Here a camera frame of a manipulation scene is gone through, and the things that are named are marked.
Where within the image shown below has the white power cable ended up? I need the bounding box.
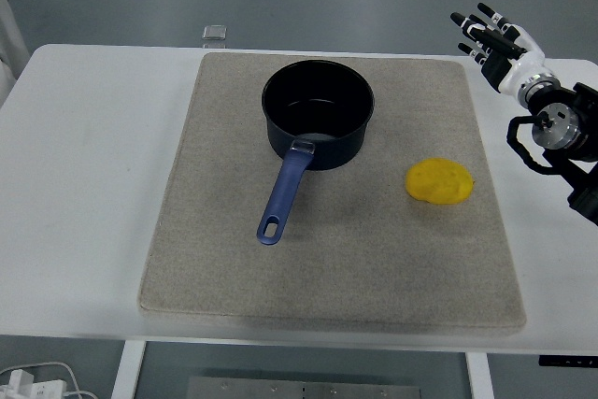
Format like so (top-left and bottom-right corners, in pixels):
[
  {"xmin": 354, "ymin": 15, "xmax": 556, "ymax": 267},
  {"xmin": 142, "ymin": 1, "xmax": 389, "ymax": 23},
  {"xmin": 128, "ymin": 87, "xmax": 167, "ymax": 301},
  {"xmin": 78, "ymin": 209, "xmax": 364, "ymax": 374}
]
[{"xmin": 0, "ymin": 360, "xmax": 100, "ymax": 399}]

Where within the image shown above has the white table leg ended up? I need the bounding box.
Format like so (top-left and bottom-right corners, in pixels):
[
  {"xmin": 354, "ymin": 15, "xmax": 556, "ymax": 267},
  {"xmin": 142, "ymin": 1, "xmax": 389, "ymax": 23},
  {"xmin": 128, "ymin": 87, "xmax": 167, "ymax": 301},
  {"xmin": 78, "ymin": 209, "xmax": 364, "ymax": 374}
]
[
  {"xmin": 464, "ymin": 350, "xmax": 494, "ymax": 399},
  {"xmin": 110, "ymin": 339, "xmax": 149, "ymax": 399}
]

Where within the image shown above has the white power strip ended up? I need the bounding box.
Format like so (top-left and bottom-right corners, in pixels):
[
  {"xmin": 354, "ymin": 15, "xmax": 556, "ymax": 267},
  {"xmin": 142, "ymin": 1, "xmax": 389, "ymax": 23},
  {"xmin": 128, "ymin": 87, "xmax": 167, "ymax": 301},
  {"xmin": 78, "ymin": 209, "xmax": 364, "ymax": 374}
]
[{"xmin": 0, "ymin": 368, "xmax": 69, "ymax": 399}]

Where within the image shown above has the grey metal plate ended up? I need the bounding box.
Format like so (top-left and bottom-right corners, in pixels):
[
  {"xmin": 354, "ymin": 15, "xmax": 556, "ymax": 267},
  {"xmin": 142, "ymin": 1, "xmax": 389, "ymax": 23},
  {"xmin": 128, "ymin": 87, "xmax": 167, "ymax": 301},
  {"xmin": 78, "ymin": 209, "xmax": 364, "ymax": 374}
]
[{"xmin": 186, "ymin": 375, "xmax": 421, "ymax": 399}]

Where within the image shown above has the yellow potato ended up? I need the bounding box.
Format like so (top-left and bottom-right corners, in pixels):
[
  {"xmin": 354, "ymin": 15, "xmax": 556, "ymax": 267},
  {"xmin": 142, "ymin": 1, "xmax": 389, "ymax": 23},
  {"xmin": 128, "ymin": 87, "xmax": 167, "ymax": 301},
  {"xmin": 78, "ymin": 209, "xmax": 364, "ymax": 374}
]
[{"xmin": 405, "ymin": 157, "xmax": 476, "ymax": 206}]

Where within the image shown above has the black table control panel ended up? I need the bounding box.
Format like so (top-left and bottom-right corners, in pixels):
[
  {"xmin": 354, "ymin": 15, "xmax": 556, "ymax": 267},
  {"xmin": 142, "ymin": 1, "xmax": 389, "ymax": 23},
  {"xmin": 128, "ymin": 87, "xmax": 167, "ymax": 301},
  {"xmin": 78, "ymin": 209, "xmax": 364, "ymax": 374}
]
[{"xmin": 538, "ymin": 354, "xmax": 598, "ymax": 368}]

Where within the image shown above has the beige fabric mat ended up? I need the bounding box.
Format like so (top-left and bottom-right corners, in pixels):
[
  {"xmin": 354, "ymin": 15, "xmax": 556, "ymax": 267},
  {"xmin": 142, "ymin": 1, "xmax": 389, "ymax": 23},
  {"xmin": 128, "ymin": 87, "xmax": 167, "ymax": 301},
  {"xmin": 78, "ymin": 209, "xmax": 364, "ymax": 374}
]
[{"xmin": 137, "ymin": 51, "xmax": 528, "ymax": 335}]

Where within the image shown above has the blue pot with handle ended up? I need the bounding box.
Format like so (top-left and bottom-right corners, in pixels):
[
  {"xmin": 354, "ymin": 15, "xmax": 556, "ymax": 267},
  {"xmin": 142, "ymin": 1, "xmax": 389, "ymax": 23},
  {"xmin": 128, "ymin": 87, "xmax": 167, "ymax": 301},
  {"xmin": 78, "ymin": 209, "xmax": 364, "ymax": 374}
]
[{"xmin": 255, "ymin": 59, "xmax": 376, "ymax": 247}]

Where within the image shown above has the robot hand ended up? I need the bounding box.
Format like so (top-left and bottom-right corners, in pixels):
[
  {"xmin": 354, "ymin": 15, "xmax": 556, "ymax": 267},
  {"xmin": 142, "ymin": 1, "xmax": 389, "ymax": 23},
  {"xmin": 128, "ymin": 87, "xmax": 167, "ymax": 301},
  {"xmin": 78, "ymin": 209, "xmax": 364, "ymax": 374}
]
[{"xmin": 449, "ymin": 2, "xmax": 548, "ymax": 97}]

